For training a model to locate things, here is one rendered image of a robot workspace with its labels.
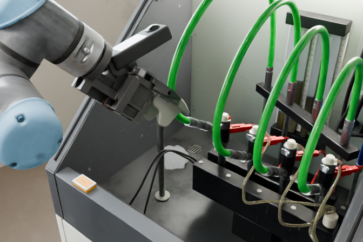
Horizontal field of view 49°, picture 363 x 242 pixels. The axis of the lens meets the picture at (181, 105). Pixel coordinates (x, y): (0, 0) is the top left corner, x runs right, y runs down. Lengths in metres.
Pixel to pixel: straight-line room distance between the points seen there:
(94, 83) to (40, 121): 0.19
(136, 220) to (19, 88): 0.47
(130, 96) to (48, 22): 0.17
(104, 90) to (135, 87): 0.05
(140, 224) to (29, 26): 0.48
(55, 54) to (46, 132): 0.16
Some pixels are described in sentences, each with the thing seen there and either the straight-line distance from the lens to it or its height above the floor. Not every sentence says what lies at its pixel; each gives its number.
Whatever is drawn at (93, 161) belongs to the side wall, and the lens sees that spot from 1.09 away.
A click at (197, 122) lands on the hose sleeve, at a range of 0.80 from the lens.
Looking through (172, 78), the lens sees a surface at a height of 1.27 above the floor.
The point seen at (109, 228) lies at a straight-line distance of 0.94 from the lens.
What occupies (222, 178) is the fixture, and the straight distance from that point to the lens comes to 0.92.
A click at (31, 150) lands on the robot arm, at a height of 1.33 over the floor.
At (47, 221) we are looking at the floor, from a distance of 2.28.
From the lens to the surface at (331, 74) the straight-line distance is 1.02.
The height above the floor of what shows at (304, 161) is 1.19.
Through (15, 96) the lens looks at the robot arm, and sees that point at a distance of 0.47.
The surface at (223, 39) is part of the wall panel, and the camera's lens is 1.17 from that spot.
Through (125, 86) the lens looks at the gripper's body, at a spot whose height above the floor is 1.29.
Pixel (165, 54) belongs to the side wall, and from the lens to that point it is 1.16.
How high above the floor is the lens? 1.58
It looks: 31 degrees down
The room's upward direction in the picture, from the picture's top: straight up
